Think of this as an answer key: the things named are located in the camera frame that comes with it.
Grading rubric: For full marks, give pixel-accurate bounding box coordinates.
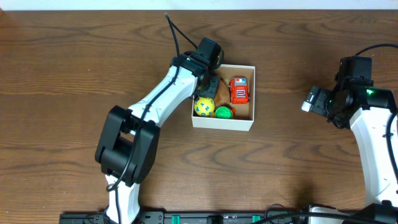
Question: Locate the black cable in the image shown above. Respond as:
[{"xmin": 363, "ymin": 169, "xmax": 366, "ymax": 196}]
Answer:
[
  {"xmin": 105, "ymin": 12, "xmax": 200, "ymax": 224},
  {"xmin": 356, "ymin": 43, "xmax": 398, "ymax": 184}
]

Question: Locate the red toy truck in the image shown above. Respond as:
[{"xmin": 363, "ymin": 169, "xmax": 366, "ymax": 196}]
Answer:
[{"xmin": 229, "ymin": 77, "xmax": 250, "ymax": 104}]

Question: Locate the right black cable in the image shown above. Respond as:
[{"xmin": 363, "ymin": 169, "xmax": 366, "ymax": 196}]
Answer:
[{"xmin": 356, "ymin": 43, "xmax": 398, "ymax": 184}]

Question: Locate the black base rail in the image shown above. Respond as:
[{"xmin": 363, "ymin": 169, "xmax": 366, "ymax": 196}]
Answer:
[{"xmin": 58, "ymin": 210, "xmax": 312, "ymax": 224}]

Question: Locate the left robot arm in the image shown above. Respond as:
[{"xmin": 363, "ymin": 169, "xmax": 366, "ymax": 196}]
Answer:
[{"xmin": 95, "ymin": 37, "xmax": 224, "ymax": 223}]

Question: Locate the brown plush toy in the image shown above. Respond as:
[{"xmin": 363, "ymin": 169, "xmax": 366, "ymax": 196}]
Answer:
[{"xmin": 214, "ymin": 74, "xmax": 231, "ymax": 108}]

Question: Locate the green round toy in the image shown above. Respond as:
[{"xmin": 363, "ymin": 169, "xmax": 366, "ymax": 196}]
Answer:
[{"xmin": 215, "ymin": 106, "xmax": 234, "ymax": 119}]

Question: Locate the duck toy with blue hat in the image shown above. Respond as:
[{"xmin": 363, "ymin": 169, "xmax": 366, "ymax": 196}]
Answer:
[{"xmin": 230, "ymin": 107, "xmax": 236, "ymax": 117}]

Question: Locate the yellow ball with blue marks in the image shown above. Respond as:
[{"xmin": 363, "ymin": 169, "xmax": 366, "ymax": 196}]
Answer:
[{"xmin": 193, "ymin": 96, "xmax": 215, "ymax": 117}]

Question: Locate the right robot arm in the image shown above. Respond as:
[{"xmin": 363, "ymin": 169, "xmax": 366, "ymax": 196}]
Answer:
[{"xmin": 302, "ymin": 55, "xmax": 397, "ymax": 223}]

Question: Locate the white cardboard box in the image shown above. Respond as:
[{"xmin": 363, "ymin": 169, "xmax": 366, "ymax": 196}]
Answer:
[{"xmin": 191, "ymin": 64, "xmax": 256, "ymax": 131}]

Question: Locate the left black cable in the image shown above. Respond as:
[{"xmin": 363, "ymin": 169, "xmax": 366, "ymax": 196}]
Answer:
[{"xmin": 105, "ymin": 12, "xmax": 200, "ymax": 224}]

